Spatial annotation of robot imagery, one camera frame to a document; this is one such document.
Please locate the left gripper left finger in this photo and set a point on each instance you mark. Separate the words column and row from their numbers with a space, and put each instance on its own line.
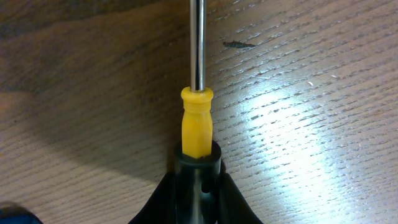
column 160, row 208

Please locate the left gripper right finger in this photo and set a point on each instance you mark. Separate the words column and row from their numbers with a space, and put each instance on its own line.
column 232, row 206

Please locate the black yellow screwdriver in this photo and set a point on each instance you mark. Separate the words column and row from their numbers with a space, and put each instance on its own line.
column 198, row 164

